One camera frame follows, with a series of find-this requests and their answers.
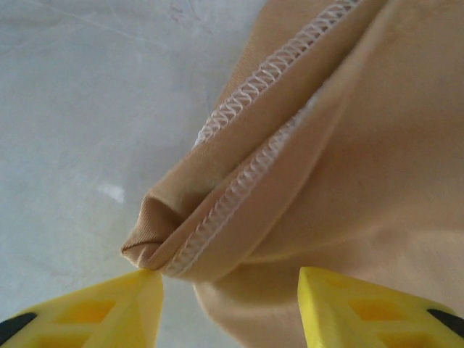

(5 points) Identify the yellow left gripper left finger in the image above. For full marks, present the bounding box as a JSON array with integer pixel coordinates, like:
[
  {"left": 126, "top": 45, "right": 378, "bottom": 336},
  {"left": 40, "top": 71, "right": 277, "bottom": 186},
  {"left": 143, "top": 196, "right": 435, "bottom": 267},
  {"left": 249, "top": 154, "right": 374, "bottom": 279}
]
[{"left": 0, "top": 270, "right": 166, "bottom": 348}]

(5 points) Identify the tan t-shirt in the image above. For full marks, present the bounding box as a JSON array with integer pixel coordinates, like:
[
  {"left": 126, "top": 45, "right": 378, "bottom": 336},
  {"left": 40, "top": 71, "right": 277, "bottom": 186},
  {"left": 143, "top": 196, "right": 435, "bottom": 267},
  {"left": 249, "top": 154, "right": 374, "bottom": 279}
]
[{"left": 121, "top": 0, "right": 464, "bottom": 348}]

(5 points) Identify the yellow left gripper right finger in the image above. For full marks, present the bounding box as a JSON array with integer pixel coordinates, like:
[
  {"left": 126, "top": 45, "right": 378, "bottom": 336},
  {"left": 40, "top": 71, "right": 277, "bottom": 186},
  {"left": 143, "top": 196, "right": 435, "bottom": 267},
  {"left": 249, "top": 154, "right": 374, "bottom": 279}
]
[{"left": 297, "top": 266, "right": 464, "bottom": 348}]

